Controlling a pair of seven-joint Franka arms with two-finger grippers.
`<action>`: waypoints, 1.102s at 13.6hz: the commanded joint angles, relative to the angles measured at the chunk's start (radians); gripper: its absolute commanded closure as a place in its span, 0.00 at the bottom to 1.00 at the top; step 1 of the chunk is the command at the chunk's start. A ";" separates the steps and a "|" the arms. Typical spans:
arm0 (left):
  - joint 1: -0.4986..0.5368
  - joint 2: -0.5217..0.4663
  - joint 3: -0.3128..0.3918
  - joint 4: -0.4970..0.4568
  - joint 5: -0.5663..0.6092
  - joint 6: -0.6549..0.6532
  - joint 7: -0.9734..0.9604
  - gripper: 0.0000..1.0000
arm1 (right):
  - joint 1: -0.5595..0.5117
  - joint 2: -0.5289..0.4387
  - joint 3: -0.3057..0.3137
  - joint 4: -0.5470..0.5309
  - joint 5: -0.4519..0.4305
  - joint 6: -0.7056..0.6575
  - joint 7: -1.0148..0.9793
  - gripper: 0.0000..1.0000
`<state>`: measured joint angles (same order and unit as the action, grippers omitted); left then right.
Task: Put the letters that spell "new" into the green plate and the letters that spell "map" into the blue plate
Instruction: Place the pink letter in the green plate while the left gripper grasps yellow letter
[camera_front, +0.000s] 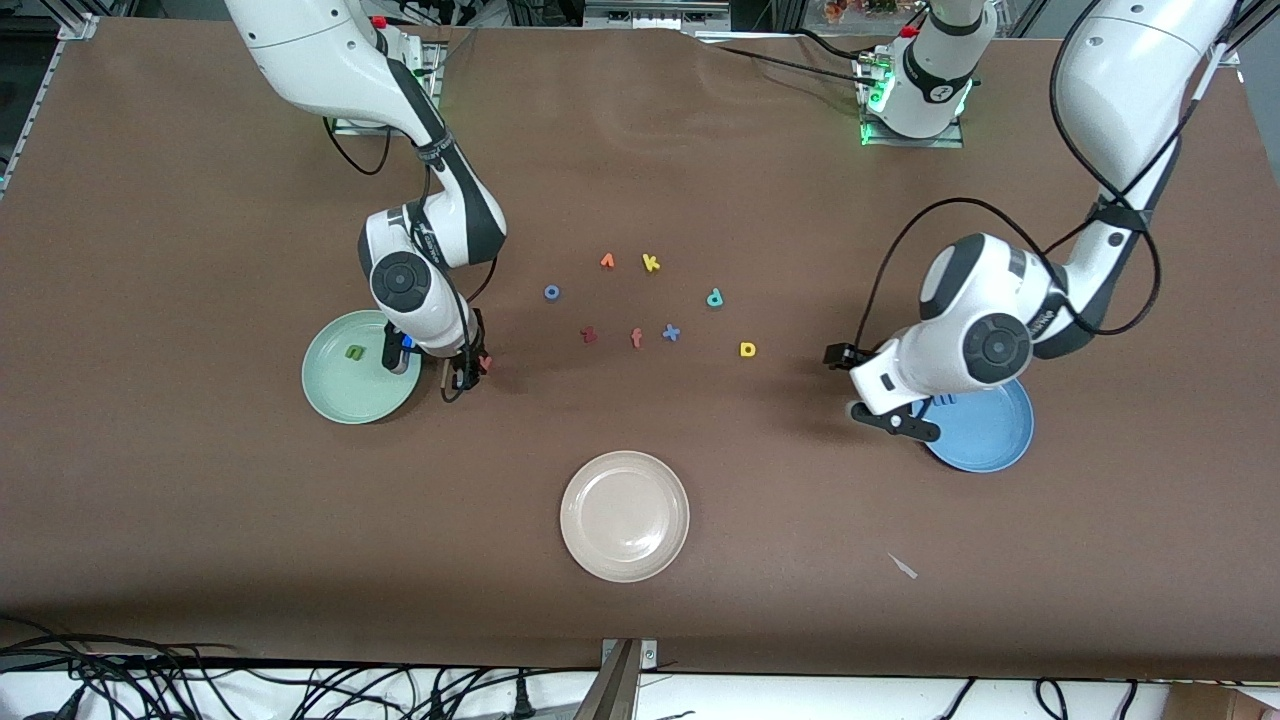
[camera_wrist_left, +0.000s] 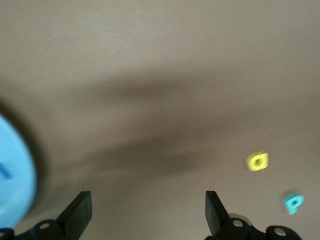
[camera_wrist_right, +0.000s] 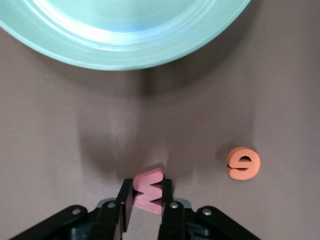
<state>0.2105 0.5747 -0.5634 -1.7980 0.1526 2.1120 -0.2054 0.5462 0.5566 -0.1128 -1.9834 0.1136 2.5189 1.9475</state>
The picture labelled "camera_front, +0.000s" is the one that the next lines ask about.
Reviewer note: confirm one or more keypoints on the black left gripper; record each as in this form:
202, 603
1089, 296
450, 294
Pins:
838, 355

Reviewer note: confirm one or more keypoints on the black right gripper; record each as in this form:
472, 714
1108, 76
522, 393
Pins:
465, 364

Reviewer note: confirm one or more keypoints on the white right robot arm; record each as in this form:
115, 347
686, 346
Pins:
320, 60

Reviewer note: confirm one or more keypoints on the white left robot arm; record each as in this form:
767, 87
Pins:
990, 345

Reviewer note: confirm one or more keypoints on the green plate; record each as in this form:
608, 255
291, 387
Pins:
340, 390

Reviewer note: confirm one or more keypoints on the blue plate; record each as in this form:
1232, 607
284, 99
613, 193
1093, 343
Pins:
990, 440

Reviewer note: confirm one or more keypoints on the beige plate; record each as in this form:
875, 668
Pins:
625, 516

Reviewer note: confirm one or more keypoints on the white paper scrap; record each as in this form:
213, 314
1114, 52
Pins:
905, 569

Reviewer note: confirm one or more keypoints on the brown paper table cover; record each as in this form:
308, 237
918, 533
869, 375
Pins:
640, 180

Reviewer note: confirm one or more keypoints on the grey metal box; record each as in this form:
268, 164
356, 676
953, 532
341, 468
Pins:
655, 15

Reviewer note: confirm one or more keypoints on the cardboard box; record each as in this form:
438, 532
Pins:
1220, 703

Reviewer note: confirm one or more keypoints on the metal table edge bracket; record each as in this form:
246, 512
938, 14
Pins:
622, 680

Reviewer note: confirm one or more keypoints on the aluminium frame profile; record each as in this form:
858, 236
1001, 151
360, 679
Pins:
45, 95
1233, 58

